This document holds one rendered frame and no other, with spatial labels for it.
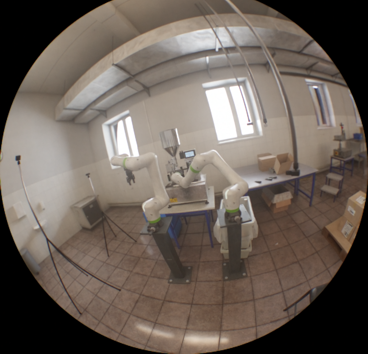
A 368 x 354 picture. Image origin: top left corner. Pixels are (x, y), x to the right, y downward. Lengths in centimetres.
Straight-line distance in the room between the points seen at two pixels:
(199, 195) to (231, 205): 78
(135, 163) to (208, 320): 168
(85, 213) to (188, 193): 300
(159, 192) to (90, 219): 308
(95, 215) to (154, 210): 312
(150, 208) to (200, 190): 80
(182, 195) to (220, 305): 149
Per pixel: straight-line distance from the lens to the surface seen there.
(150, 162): 109
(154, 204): 111
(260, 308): 164
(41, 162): 428
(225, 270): 181
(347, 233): 228
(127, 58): 282
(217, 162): 117
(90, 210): 398
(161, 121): 344
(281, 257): 198
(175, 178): 142
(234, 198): 99
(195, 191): 169
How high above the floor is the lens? 157
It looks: 11 degrees down
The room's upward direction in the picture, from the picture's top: 14 degrees counter-clockwise
